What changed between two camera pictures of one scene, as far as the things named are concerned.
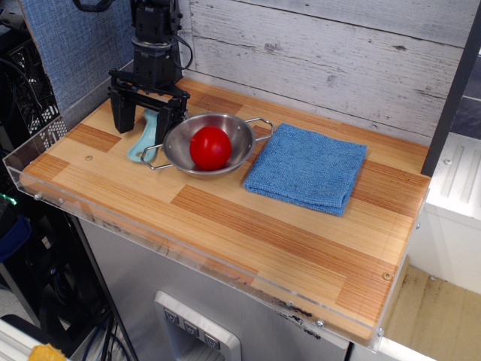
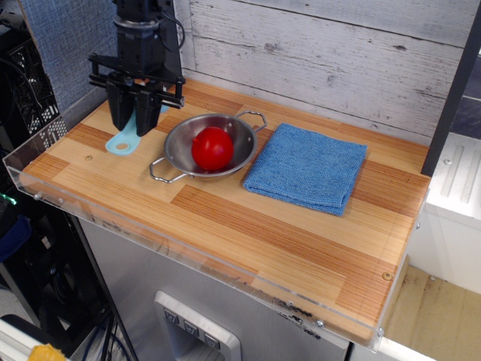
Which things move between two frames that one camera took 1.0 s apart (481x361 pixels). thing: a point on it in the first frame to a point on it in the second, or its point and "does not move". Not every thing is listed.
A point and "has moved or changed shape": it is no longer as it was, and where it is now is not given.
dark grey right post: (459, 82) does not move
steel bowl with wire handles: (207, 145) has moved or changed shape
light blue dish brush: (146, 139) to (128, 135)
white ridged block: (455, 189) does not move
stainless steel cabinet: (169, 310) does not move
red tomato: (210, 148) does not move
